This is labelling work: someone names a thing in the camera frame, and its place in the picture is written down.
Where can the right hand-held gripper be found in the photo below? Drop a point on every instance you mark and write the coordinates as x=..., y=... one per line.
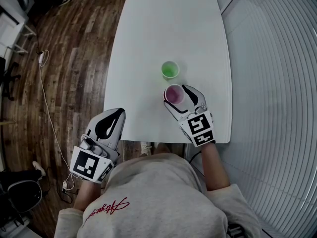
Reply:
x=199, y=128

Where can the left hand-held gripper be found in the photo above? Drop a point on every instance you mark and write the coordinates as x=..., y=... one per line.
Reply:
x=86, y=165

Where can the green plastic cup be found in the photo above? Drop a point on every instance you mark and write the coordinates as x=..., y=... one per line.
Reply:
x=170, y=70

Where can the person's left forearm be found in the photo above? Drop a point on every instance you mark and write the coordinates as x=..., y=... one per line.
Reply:
x=86, y=195

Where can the person's right forearm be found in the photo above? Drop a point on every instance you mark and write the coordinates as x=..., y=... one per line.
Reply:
x=215, y=167

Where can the person's white shoe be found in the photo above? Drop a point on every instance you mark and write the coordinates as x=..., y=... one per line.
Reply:
x=145, y=149

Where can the person's grey sweatshirt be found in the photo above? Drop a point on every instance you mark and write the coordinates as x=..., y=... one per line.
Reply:
x=158, y=195

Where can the white venetian blinds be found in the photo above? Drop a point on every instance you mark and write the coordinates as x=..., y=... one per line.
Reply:
x=277, y=108

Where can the white power strip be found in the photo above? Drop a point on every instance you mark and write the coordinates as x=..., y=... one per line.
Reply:
x=42, y=58

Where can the black mesh office chair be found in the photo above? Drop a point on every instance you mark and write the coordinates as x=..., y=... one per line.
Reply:
x=7, y=78

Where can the white stool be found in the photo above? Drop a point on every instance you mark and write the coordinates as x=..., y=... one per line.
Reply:
x=12, y=28

